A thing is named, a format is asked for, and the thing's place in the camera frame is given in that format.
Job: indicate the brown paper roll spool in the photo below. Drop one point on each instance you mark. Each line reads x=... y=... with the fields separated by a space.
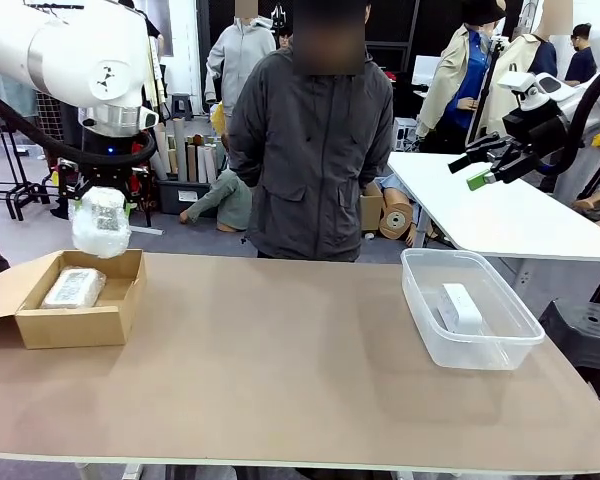
x=397 y=217

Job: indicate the white unwrapped digital clock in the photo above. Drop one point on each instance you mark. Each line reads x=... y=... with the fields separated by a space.
x=459 y=307

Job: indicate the bare mannequin legs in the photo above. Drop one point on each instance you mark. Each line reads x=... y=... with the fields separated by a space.
x=597 y=200

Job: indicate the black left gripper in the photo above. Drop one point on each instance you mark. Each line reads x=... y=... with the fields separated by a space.
x=112 y=142

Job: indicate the mannequin torso green sweater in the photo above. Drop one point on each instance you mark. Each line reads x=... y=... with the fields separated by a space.
x=230 y=200

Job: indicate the white work table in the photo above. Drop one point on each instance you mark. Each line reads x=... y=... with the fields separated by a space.
x=480 y=210

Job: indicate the brown cardboard tube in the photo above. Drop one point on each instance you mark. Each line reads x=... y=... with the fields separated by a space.
x=192 y=162

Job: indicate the tall grey paper tube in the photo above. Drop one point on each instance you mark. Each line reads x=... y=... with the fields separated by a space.
x=180 y=150

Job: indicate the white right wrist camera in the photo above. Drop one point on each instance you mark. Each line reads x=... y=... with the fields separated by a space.
x=517 y=82

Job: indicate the black clothes rack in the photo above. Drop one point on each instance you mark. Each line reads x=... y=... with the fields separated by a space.
x=14 y=197

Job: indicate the black bin holding tubes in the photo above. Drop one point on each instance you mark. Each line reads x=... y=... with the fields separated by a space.
x=180 y=195

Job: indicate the person in grey jacket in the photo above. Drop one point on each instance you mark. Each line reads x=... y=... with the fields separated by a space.
x=310 y=150

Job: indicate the lying mannequin blue top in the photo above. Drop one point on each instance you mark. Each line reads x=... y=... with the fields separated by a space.
x=390 y=182

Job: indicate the black plastic stool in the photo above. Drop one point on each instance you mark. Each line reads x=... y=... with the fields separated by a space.
x=585 y=330

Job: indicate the mannequin beige coat blue shirt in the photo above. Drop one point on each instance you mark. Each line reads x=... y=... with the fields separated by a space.
x=460 y=85

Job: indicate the beige paper tube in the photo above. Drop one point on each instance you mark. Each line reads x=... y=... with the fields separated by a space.
x=162 y=145

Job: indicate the white floor rail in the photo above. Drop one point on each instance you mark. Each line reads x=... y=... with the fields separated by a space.
x=145 y=230

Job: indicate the white computer case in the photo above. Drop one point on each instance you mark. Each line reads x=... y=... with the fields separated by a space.
x=406 y=132

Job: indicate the white monitor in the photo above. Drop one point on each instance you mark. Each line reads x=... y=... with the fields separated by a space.
x=425 y=70

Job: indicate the yellow bag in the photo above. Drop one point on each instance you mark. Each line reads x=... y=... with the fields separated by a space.
x=219 y=119

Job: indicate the mannequin cream jacket navy shirt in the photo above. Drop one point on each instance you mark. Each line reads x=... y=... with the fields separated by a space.
x=545 y=55

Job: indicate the clear plastic container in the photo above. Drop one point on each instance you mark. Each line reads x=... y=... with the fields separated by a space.
x=480 y=352

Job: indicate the bubble-wrapped clock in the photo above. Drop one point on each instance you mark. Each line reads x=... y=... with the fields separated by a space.
x=72 y=289
x=102 y=225

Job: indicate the bystander in navy t-shirt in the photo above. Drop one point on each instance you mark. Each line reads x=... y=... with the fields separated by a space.
x=582 y=55

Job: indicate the small dark step stool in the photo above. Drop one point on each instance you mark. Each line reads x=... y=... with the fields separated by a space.
x=182 y=106

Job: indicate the brown cardboard carton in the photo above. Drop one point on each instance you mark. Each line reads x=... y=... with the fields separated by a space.
x=372 y=210

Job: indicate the slanted grey paper tube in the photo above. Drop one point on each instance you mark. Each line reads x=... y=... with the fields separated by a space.
x=159 y=162

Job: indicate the open cardboard box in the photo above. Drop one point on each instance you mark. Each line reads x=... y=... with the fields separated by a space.
x=80 y=325

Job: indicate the mannequin in grey hoodie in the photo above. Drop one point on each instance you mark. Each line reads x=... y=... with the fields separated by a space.
x=240 y=50

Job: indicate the black tripod pole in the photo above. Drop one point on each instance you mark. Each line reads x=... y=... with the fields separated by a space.
x=485 y=85

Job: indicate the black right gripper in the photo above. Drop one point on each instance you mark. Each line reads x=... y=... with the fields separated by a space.
x=537 y=130

